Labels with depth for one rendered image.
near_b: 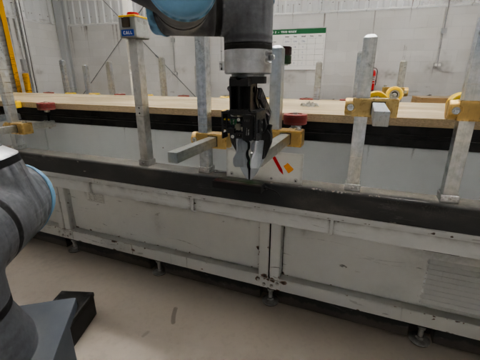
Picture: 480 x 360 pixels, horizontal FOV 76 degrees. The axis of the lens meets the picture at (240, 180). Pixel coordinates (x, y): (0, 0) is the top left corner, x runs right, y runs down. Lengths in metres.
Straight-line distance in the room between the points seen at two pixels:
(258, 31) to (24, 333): 0.62
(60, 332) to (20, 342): 0.07
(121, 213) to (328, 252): 1.09
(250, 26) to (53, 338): 0.63
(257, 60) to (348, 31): 7.55
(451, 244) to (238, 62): 0.81
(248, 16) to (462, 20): 7.99
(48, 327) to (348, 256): 1.06
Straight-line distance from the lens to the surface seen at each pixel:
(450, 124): 1.18
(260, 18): 0.59
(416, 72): 8.24
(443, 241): 1.09
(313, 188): 0.98
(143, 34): 1.21
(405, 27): 8.24
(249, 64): 0.58
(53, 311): 0.73
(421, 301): 1.47
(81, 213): 2.03
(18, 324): 0.64
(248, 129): 0.58
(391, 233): 1.07
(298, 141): 0.96
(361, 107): 0.93
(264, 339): 1.43
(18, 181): 0.68
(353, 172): 0.97
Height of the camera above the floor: 1.03
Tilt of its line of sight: 18 degrees down
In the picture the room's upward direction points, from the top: straight up
